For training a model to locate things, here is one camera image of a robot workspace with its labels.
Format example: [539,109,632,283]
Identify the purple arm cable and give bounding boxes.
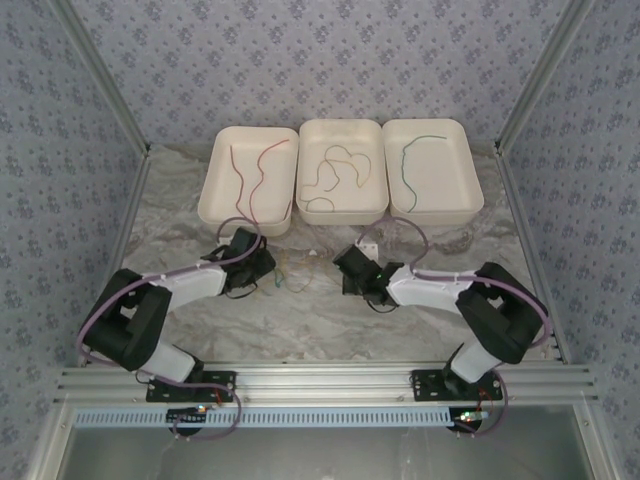
[359,217,555,437]
[75,215,264,444]

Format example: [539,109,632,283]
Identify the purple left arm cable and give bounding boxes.
[75,215,264,444]

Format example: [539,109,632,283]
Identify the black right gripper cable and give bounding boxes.
[363,295,399,315]

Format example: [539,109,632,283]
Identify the slotted pale cable duct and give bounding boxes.
[72,407,459,430]

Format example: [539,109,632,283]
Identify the small circuit board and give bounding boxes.
[166,405,210,425]
[452,409,490,426]

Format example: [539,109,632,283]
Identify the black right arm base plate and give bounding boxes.
[409,367,504,404]

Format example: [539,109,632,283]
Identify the long red cable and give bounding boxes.
[228,143,259,225]
[248,138,292,224]

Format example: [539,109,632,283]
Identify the cream plastic tray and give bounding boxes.
[381,117,485,226]
[197,125,300,237]
[295,117,389,226]

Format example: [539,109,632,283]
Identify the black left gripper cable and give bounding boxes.
[223,282,260,302]

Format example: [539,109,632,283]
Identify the grey metal panel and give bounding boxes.
[64,427,594,480]

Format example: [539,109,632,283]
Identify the aluminium frame rail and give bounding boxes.
[493,0,597,155]
[574,404,624,480]
[29,404,76,480]
[74,147,154,369]
[55,0,152,157]
[494,144,572,365]

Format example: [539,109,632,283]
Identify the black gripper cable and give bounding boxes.
[223,282,260,302]
[363,295,399,315]

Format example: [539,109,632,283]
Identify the yellow cable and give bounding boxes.
[282,257,317,295]
[301,159,339,213]

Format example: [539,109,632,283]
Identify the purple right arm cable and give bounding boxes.
[359,217,555,437]

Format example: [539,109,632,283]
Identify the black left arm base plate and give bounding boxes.
[144,368,238,404]

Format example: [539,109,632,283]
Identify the wide aluminium base rail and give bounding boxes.
[52,360,600,407]

